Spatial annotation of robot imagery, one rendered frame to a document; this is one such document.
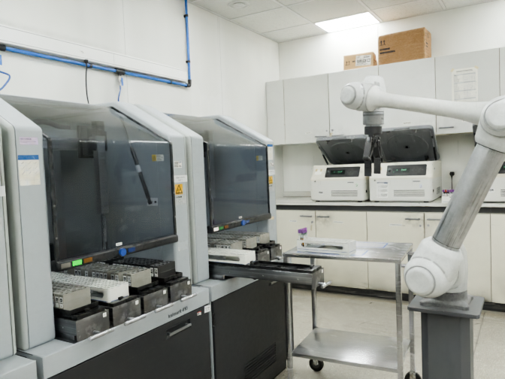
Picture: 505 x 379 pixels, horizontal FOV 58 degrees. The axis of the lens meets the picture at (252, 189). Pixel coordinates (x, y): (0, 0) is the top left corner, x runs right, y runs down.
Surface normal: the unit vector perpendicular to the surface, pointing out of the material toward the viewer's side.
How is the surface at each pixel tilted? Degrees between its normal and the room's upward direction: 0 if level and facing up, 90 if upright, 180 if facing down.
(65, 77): 90
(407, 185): 90
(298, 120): 90
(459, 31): 90
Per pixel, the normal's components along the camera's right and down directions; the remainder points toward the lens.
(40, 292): 0.86, 0.00
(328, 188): -0.54, 0.07
